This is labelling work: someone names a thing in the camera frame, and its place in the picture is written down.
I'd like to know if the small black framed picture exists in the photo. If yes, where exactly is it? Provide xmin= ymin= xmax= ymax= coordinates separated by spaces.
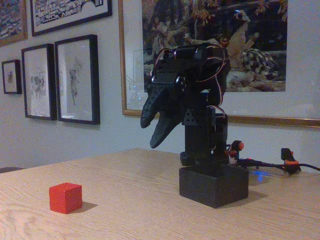
xmin=1 ymin=59 xmax=23 ymax=95

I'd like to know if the black framed cityscape print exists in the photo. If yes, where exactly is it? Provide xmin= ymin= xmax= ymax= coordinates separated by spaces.
xmin=29 ymin=0 xmax=113 ymax=38

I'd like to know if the black framed sketch drawing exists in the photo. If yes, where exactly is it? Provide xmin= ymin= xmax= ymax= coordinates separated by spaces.
xmin=21 ymin=43 xmax=58 ymax=121

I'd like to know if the red white servo cable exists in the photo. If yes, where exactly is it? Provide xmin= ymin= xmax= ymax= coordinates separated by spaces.
xmin=196 ymin=43 xmax=231 ymax=118

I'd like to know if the black orange table clamp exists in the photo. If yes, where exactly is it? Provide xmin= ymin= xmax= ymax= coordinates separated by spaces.
xmin=280 ymin=147 xmax=302 ymax=175
xmin=226 ymin=139 xmax=245 ymax=161

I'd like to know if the wooden framed colourful picture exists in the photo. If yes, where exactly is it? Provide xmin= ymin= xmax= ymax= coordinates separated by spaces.
xmin=0 ymin=0 xmax=29 ymax=48

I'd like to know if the black box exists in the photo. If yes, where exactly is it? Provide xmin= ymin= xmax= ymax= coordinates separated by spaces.
xmin=178 ymin=163 xmax=250 ymax=209

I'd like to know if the red cube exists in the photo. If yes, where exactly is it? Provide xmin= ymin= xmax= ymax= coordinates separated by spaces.
xmin=48 ymin=182 xmax=83 ymax=215

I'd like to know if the large gold framed painting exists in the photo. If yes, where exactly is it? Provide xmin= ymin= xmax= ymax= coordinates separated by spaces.
xmin=117 ymin=0 xmax=320 ymax=129

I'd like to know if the black power cable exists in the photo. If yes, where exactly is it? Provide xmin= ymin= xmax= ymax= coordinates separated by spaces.
xmin=237 ymin=158 xmax=320 ymax=173

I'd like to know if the black framed figure drawing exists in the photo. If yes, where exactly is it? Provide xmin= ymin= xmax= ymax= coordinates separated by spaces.
xmin=54 ymin=34 xmax=101 ymax=126

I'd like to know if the motor controller board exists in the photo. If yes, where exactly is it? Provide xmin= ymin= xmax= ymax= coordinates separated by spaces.
xmin=226 ymin=154 xmax=252 ymax=168

